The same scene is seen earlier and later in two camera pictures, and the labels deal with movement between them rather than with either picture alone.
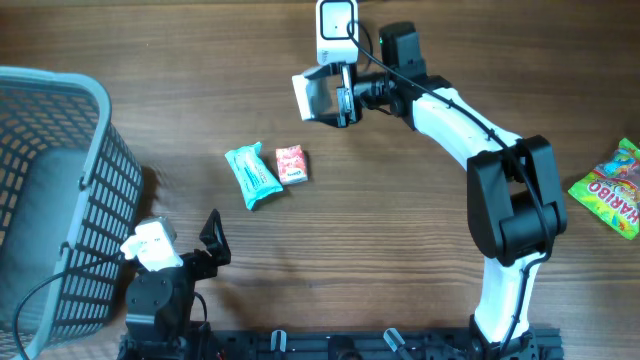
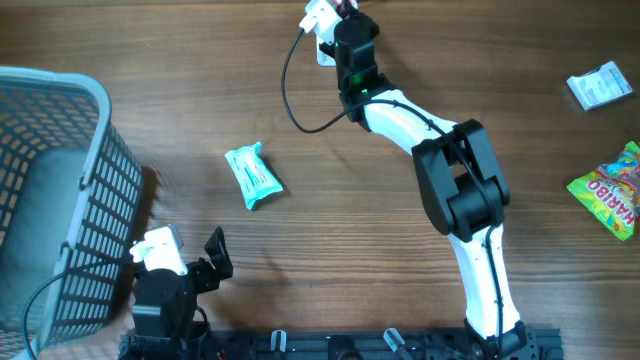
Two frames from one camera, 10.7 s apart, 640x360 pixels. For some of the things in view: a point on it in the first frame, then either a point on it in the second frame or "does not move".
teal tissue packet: (255, 179) does not move
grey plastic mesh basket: (71, 188) does not move
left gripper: (213, 238) → (210, 279)
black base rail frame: (212, 344) does not move
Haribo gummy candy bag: (613, 189) does not move
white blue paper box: (308, 96) → (599, 87)
